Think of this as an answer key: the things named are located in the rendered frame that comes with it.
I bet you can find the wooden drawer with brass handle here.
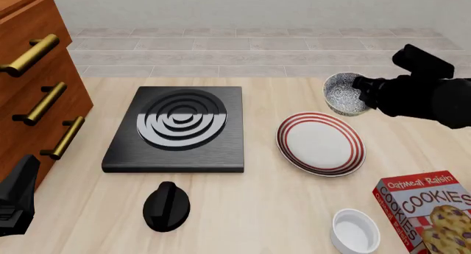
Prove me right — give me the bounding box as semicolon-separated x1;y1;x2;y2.
0;40;85;155
0;0;74;106
0;74;94;189

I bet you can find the flat black stove plate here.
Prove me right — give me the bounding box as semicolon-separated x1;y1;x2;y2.
102;85;246;174

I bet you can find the black and white patterned bowl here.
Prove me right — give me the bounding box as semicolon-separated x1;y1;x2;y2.
322;72;371;118

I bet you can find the small white ramekin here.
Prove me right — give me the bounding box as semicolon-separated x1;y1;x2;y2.
330;208;381;254

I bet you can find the round black stove knob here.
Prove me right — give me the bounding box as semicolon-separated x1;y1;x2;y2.
142;181;192;234

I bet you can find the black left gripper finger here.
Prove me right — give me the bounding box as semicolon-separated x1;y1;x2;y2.
0;153;41;211

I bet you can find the brass drawer handle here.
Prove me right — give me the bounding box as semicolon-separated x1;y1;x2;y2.
0;33;60;79
39;116;86;161
12;82;68;127

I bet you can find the oatmeal raisin cookies box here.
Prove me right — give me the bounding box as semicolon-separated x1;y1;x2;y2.
372;170;471;254

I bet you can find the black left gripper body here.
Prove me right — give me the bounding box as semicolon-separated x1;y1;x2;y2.
0;199;36;236

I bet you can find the wooden cabinet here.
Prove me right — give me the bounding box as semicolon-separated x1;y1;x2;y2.
0;0;94;189

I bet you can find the white plate with red rings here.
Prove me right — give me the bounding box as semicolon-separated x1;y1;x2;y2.
275;111;367;178

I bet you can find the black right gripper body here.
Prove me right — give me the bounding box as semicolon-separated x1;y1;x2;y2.
362;76;388;110

